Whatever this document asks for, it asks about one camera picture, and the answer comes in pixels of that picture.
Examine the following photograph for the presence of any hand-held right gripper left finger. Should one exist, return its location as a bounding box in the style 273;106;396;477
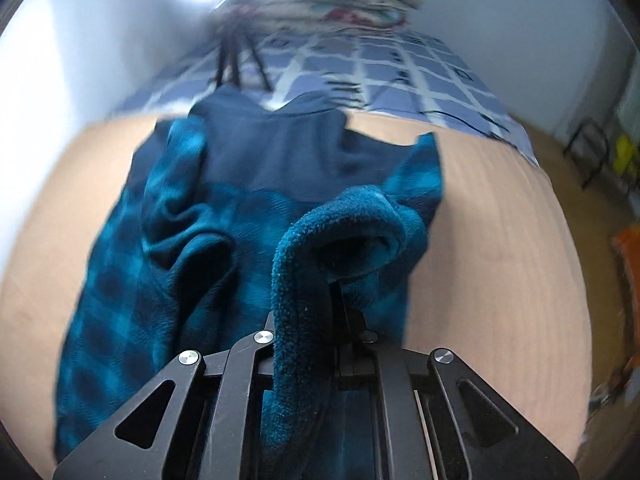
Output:
52;310;277;480

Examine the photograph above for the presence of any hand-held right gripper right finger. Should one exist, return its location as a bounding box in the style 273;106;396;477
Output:
327;280;576;480

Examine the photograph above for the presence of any blue plaid fleece jacket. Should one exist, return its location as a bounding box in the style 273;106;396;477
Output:
52;87;446;480

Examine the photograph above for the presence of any tan blanket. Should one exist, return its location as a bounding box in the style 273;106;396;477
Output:
0;110;593;461

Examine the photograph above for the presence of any blue checked bed sheet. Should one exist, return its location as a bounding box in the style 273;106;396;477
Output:
112;30;541;166

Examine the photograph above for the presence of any orange object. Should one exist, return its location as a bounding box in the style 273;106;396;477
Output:
610;227;640;291

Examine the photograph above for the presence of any black metal rack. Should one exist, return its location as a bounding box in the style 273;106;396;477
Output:
562;117;611;191

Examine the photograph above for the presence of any yellow object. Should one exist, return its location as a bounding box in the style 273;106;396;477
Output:
612;137;640;173

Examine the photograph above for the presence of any black cable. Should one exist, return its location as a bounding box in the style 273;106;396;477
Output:
421;107;506;138

